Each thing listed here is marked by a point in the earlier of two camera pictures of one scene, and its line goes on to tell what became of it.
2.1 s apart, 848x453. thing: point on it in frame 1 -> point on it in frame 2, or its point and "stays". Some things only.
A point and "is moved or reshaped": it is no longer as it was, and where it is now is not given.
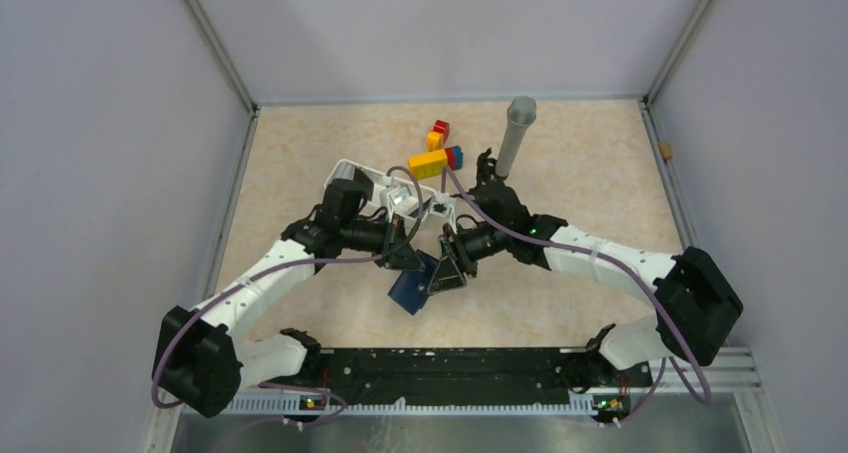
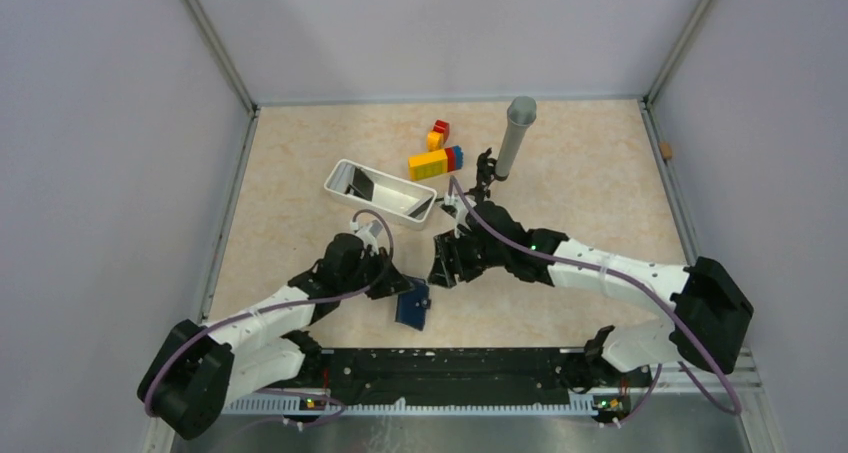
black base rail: x=454 y=377 stays
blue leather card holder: x=410 y=289 is moved or reshaped
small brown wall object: x=666 y=149 stays
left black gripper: x=394 y=239 -> x=390 y=281
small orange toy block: x=435 y=140 stays
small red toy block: x=442 y=127 stays
